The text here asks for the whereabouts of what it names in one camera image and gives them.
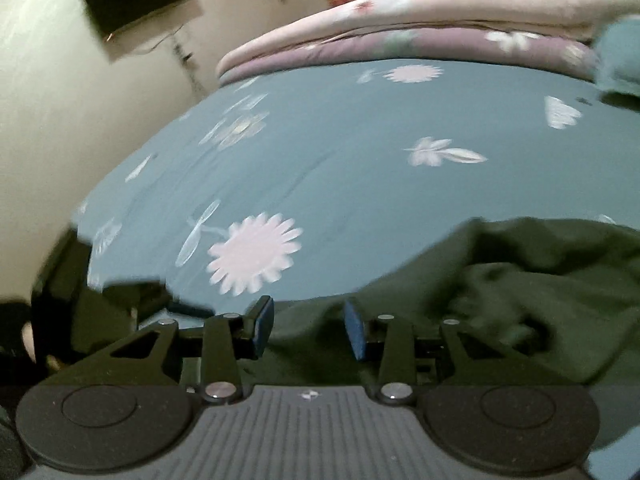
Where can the black wall-mounted screen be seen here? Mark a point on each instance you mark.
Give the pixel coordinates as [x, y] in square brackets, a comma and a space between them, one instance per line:
[135, 0]

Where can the pink floral folded quilt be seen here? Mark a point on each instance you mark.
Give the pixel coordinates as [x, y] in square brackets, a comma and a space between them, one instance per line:
[425, 7]

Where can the teal floral bed sheet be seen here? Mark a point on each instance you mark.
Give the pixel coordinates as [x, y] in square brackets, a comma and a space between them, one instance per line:
[350, 160]

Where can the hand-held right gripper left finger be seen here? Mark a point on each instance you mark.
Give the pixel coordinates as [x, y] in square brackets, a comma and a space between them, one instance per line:
[262, 330]

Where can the dark green long-sleeve shirt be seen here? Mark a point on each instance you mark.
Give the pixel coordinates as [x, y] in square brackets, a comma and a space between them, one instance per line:
[500, 280]

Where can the teal pillow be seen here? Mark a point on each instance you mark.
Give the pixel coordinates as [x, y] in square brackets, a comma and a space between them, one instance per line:
[620, 60]

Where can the purple floral folded quilt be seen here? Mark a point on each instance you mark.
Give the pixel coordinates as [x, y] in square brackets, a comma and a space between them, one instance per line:
[450, 46]

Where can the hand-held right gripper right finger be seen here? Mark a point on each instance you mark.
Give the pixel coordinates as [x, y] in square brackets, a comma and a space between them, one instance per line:
[355, 332]

